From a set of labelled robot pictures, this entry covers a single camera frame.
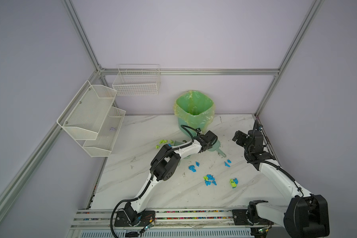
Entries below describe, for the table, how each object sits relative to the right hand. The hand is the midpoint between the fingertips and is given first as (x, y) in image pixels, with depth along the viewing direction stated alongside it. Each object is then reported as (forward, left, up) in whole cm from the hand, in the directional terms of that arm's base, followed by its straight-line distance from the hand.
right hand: (241, 133), depth 85 cm
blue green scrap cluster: (-20, +19, -18) cm, 33 cm away
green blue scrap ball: (-22, +5, -18) cm, 29 cm away
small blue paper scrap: (-10, +25, -19) cm, 33 cm away
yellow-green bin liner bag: (+28, +26, -5) cm, 39 cm away
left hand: (+3, +19, -17) cm, 25 cm away
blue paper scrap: (-13, +29, -18) cm, 37 cm away
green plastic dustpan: (+2, +12, -18) cm, 22 cm away
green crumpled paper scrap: (+7, +49, -18) cm, 53 cm away
